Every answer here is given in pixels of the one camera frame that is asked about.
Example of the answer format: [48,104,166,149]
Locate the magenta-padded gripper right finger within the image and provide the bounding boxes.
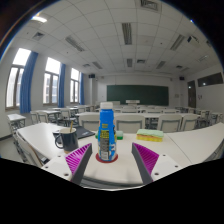
[130,142,183,185]

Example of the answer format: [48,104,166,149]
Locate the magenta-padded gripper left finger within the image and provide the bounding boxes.
[41,142,94,186]

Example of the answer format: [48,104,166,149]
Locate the blue drink bottle white cap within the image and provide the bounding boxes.
[97,101,118,162]

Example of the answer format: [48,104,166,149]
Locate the dark mug with white inside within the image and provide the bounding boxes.
[54,127,80,154]

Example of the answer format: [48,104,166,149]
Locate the green and yellow sponge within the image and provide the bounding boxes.
[135,128,165,143]

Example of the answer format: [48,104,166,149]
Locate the black laptop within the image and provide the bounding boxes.
[53,125,96,140]

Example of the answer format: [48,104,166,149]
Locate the white classroom chairs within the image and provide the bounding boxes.
[6,99,224,134]

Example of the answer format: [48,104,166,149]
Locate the white lectern desk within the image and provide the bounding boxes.
[125,99,141,106]

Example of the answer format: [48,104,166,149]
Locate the green chalkboard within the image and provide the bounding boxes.
[106,84,170,107]

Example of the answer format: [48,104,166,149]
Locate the ceiling lights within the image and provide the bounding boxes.
[31,0,211,71]

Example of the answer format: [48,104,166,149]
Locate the dark high wall window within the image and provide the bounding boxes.
[197,72,224,88]

